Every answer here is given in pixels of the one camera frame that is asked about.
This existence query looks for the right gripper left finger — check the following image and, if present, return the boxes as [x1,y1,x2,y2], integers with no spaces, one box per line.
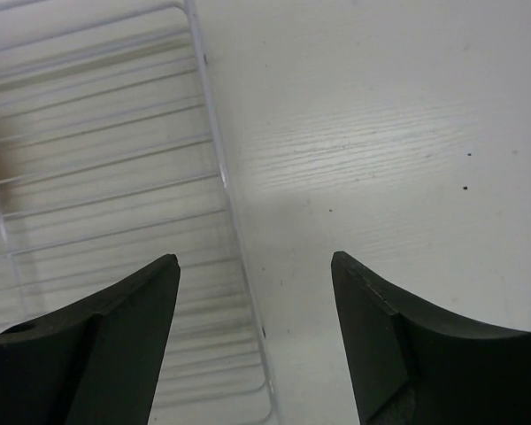
[0,254,181,424]

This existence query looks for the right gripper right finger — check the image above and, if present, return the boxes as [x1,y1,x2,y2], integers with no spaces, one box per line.
[331,251,531,424]

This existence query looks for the white wire dish rack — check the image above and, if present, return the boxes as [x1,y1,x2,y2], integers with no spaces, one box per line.
[0,1,281,424]

